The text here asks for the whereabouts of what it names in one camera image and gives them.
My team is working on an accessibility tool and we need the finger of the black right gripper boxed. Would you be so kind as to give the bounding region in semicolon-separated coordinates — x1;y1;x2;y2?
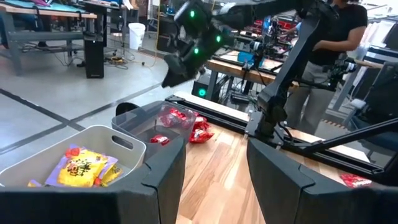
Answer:
161;58;200;89

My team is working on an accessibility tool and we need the white trash bin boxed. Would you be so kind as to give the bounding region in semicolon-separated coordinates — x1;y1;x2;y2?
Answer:
127;22;146;51

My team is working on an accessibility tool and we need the white plastic bin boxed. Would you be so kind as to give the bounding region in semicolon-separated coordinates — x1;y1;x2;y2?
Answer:
0;124;147;188

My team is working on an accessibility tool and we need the wooden top workbench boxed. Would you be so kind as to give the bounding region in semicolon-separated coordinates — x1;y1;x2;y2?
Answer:
206;49;385;111

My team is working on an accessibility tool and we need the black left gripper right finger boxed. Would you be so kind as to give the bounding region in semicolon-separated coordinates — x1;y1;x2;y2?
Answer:
247;138;398;224

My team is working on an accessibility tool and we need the black office chair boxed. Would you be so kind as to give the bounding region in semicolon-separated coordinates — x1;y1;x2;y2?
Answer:
351;60;398;150

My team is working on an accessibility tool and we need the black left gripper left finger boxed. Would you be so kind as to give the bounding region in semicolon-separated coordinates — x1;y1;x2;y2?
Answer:
0;136;187;224

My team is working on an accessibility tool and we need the red Skittles packet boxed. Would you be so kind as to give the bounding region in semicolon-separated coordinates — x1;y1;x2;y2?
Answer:
340;173;373;189
188;128;215;144
192;115;208;131
150;134;171;146
158;108;195;129

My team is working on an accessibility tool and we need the black computer tower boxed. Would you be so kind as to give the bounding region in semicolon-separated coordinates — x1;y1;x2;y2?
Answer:
83;37;105;79

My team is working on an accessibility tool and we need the yellow candy packet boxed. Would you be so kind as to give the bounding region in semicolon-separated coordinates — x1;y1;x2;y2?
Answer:
98;164;124;187

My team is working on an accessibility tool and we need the black equipment case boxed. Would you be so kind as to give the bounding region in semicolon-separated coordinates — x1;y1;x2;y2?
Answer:
156;15;178;54

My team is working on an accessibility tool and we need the person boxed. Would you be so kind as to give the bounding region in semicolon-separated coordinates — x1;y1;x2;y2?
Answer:
284;0;369;135

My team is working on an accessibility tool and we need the black computer with green light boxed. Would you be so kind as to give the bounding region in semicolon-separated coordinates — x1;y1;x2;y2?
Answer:
191;72;216;100

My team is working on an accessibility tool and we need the dark grey translucent bin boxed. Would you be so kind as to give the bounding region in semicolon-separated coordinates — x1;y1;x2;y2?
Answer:
111;100;197;162

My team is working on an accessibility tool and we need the black aluminium table frame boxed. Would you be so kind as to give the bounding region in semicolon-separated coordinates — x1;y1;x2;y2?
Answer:
164;94;398;187

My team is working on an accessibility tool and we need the grey workbench with teal mat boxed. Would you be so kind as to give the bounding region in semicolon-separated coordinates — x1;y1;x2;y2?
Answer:
0;0;98;77

